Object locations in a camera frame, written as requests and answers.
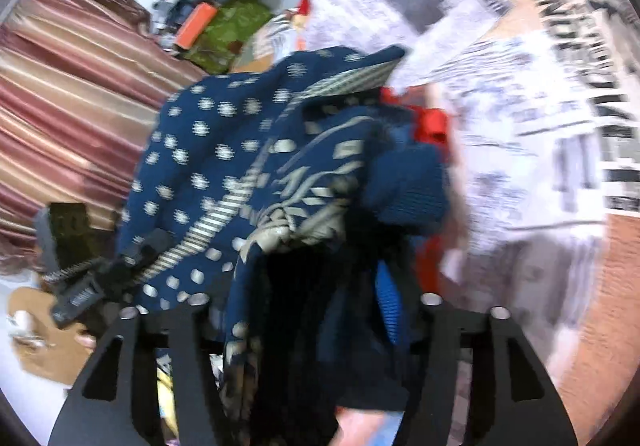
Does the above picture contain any orange box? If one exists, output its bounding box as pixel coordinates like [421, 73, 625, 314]
[175, 2, 217, 50]

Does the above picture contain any cardboard box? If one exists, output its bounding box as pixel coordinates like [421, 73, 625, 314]
[7, 286, 96, 384]

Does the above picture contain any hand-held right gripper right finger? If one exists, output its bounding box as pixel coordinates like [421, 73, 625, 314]
[375, 260, 583, 446]

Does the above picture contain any green patterned cloth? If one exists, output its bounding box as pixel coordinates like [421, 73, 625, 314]
[185, 0, 273, 74]

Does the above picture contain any newspaper printed blanket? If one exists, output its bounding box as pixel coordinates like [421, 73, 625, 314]
[250, 0, 640, 427]

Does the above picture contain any striped brown curtain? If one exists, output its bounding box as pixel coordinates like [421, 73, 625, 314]
[0, 0, 206, 267]

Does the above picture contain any red garment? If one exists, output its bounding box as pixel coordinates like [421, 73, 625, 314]
[380, 86, 453, 297]

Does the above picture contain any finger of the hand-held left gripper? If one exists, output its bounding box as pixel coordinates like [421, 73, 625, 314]
[115, 229, 173, 277]

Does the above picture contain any navy patterned hoodie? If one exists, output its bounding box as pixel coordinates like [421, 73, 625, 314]
[120, 45, 451, 446]

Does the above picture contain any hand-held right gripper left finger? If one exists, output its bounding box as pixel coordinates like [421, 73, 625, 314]
[47, 293, 226, 446]

